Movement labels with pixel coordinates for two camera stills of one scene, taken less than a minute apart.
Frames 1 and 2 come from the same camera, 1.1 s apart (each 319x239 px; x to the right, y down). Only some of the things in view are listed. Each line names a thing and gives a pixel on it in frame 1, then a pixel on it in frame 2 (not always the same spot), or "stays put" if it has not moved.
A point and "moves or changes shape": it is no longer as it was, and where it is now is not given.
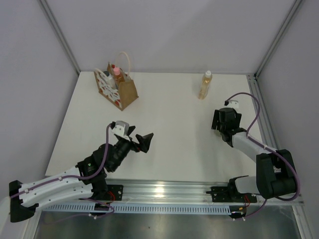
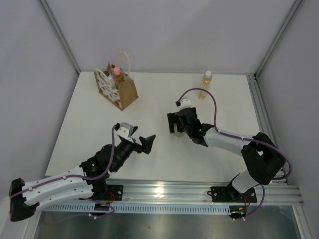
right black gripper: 216,118 to 173,118
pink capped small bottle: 117,75 stays put
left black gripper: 143,142 stays put
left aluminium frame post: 45,5 stays put
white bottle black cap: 110,79 stays put
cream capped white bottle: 218,133 moves or changes shape
